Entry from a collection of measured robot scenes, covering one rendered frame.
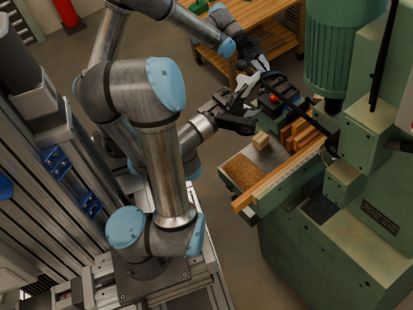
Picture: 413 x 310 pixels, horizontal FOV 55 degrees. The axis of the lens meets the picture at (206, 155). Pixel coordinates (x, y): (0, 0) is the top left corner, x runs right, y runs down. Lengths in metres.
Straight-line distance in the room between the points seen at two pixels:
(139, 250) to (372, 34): 0.75
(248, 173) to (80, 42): 2.77
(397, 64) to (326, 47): 0.21
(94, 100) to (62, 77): 2.60
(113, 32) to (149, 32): 2.15
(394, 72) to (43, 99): 0.77
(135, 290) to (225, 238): 0.99
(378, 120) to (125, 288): 0.84
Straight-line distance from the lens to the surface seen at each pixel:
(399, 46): 0.81
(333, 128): 1.22
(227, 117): 1.12
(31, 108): 1.03
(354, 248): 1.25
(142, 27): 3.65
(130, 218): 1.07
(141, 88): 0.82
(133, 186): 1.53
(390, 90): 0.87
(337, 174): 1.03
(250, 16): 2.52
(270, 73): 1.49
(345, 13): 0.91
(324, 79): 1.04
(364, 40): 0.91
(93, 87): 0.86
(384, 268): 1.24
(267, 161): 1.27
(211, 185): 2.33
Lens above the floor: 1.93
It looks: 52 degrees down
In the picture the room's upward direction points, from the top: 16 degrees counter-clockwise
